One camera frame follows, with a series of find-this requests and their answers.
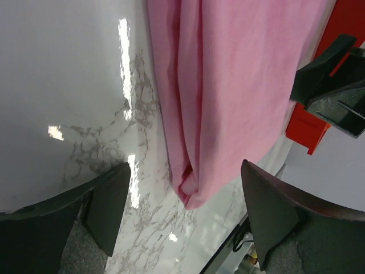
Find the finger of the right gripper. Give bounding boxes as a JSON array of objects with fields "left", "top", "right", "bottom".
[
  {"left": 290, "top": 34, "right": 364, "bottom": 104},
  {"left": 305, "top": 85, "right": 364, "bottom": 139}
]

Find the pink t shirt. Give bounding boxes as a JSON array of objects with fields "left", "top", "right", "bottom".
[{"left": 147, "top": 1, "right": 332, "bottom": 210}]

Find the red plastic bin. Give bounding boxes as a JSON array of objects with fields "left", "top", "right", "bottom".
[{"left": 286, "top": 1, "right": 364, "bottom": 155}]

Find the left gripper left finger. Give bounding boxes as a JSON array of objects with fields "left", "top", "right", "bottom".
[{"left": 1, "top": 163, "right": 131, "bottom": 273}]

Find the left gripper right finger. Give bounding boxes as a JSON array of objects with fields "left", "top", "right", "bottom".
[{"left": 241, "top": 160, "right": 364, "bottom": 273}]

